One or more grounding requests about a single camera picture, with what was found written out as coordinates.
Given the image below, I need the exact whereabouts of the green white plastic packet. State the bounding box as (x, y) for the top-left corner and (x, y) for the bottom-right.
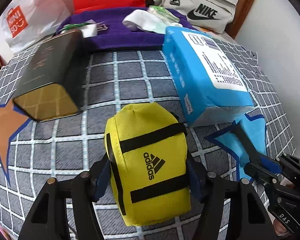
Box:
(147, 5), (180, 23)

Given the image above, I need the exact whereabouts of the white cloth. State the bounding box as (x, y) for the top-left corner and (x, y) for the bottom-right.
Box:
(122, 9), (157, 31)

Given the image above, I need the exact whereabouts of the brown star felt patch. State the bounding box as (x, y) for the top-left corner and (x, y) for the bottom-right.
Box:
(0, 99), (31, 184)

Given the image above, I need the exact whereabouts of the grey checked blanket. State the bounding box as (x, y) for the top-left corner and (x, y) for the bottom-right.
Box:
(0, 39), (295, 239)

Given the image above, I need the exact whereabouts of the blue star felt patch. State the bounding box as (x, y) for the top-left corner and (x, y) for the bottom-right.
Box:
(205, 114), (267, 181)

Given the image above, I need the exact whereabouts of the purple fabric tray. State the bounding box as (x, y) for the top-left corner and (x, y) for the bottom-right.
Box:
(54, 6), (196, 52)

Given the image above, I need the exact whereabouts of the blue tissue pack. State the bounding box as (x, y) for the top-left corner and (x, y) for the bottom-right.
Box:
(162, 27), (254, 127)

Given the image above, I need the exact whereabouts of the yellow Adidas pouch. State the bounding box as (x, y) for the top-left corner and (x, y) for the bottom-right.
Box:
(104, 102), (191, 226)

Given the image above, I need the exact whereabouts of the dark green tin box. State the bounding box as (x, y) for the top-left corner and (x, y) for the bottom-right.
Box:
(13, 30), (84, 121)

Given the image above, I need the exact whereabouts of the brown wooden door frame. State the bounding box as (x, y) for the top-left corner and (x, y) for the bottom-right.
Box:
(225, 0), (254, 38)

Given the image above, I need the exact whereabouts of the patterned small packet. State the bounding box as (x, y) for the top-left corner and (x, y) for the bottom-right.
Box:
(56, 22), (91, 34)

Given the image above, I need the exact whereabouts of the white Miniso plastic bag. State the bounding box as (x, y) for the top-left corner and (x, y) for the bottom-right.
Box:
(1, 0), (70, 55)

